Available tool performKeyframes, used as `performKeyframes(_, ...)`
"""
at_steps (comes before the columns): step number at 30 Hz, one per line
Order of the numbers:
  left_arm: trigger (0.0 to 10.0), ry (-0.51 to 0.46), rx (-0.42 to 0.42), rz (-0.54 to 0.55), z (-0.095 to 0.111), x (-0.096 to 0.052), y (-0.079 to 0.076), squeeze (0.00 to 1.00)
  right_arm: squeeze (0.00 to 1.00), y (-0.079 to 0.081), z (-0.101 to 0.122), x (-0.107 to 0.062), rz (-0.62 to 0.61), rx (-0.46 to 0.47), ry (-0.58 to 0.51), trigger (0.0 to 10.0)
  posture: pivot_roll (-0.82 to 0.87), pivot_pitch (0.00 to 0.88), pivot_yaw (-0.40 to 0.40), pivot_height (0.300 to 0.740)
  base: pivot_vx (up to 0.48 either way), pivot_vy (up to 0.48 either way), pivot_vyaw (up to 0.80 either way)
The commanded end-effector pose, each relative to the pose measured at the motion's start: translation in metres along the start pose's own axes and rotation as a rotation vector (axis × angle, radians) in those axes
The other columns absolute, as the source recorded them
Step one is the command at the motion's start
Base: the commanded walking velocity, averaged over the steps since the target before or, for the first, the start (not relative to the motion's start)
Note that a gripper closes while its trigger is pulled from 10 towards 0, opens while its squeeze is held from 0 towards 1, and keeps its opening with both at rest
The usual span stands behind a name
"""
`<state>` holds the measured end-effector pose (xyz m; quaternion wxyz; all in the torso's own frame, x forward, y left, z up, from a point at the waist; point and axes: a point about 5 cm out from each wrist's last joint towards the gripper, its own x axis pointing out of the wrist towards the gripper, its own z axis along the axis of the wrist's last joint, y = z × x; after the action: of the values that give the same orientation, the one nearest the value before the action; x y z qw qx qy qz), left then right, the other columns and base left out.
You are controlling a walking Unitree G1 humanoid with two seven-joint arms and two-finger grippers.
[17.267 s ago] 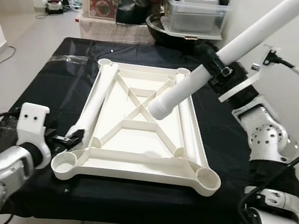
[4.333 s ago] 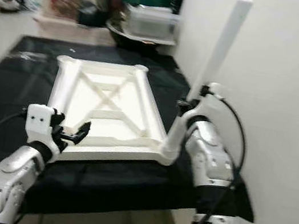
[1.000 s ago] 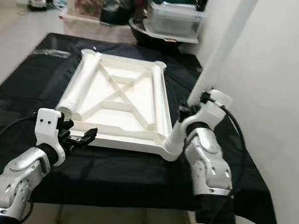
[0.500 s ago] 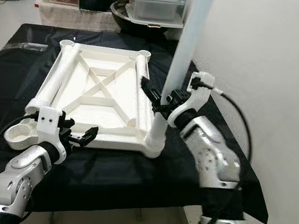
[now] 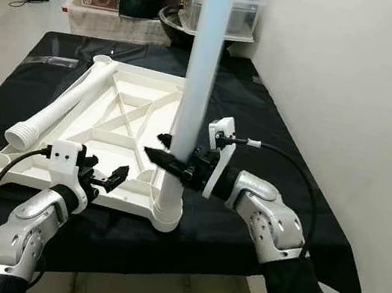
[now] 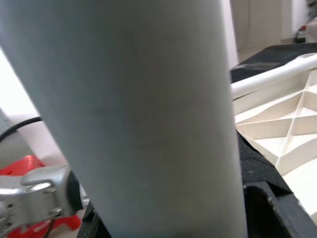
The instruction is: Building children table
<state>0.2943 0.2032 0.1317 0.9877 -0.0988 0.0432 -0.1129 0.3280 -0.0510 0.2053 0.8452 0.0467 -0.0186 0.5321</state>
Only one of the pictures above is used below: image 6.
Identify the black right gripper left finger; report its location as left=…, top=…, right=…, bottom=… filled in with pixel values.
left=78, top=198, right=111, bottom=238

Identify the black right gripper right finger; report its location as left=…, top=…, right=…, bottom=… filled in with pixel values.
left=237, top=131, right=317, bottom=238

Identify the white plastic table leg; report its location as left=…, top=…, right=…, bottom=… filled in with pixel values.
left=0, top=0, right=248, bottom=238
left=230, top=53, right=317, bottom=100

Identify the white plastic table top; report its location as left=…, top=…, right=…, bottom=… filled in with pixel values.
left=234, top=70, right=317, bottom=218

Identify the red plastic object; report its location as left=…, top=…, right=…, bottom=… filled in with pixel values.
left=0, top=155, right=83, bottom=238

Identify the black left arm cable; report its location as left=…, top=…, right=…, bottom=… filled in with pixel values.
left=0, top=116, right=42, bottom=142

